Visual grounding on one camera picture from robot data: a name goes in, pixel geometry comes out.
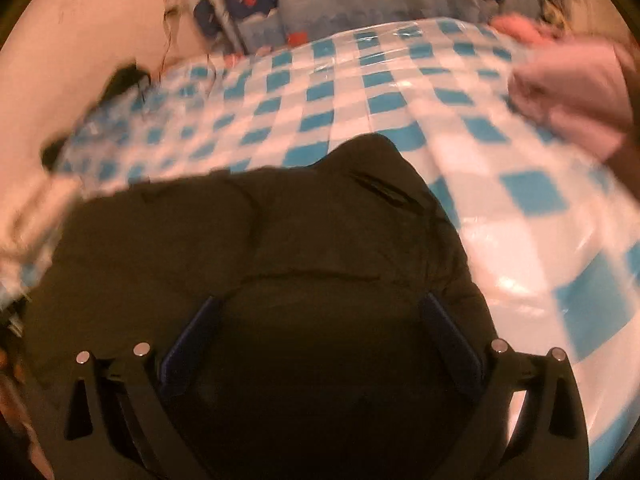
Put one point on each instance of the whale print curtain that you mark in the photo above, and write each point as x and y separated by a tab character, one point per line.
310	5

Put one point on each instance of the black crumpled garment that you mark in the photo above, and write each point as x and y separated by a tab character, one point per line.
122	82

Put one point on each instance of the pink and purple jacket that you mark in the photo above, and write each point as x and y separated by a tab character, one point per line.
575	90

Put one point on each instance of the pink crumpled garment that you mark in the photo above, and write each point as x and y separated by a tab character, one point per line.
515	27

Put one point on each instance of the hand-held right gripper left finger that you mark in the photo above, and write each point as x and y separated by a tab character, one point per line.
185	350

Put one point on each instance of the black puffer jacket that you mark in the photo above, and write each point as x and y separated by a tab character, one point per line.
300	210

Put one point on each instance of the blue white checked bed cover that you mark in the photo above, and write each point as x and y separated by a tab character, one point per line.
350	95

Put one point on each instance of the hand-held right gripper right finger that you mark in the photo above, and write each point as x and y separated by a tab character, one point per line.
452	345

